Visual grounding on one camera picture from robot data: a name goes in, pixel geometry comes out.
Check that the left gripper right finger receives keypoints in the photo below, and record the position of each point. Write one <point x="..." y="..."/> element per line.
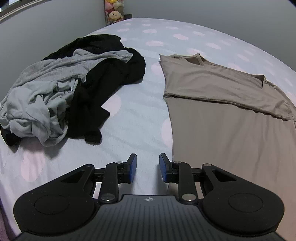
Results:
<point x="181" y="174"/>

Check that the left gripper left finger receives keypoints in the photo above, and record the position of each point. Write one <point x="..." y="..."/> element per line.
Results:
<point x="114" y="174"/>

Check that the taupe brown t-shirt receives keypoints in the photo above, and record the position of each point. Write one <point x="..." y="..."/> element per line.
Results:
<point x="237" y="121"/>

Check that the polka dot bed sheet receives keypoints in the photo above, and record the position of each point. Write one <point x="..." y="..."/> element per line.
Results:
<point x="139" y="118"/>

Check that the black garment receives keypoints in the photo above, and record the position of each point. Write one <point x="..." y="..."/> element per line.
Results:
<point x="85" y="114"/>

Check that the grey crumpled garment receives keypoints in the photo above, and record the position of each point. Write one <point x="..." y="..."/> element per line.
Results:
<point x="36" y="103"/>

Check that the plush toy stack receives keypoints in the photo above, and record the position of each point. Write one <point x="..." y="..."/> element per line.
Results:
<point x="114" y="11"/>

